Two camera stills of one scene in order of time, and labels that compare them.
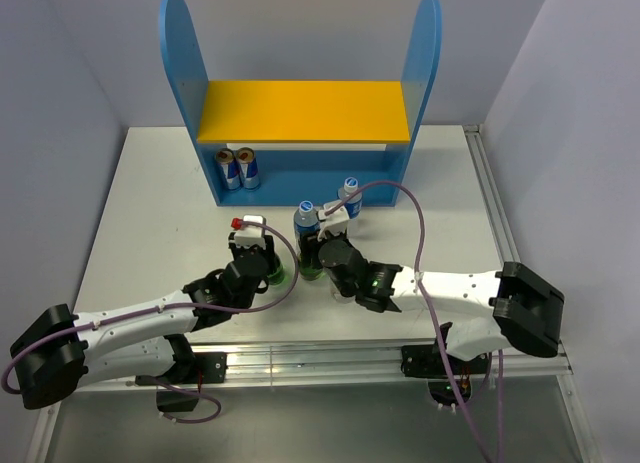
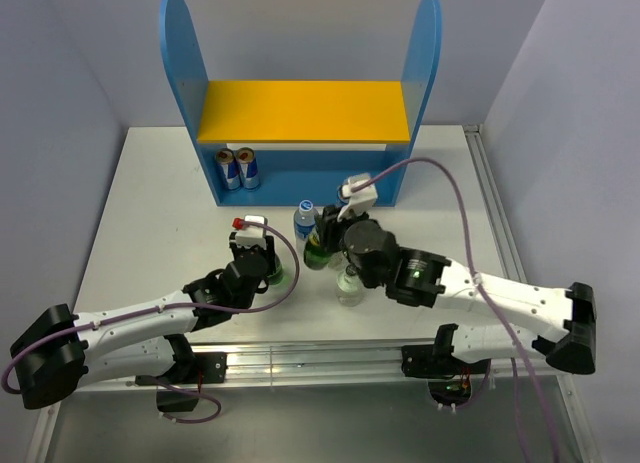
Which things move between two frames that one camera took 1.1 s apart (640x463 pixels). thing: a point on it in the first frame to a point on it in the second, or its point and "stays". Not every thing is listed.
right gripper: [345, 236] to [330, 227]
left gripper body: [268, 251] stays
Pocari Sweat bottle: [305, 221] stays
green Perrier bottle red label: [277, 273] stays
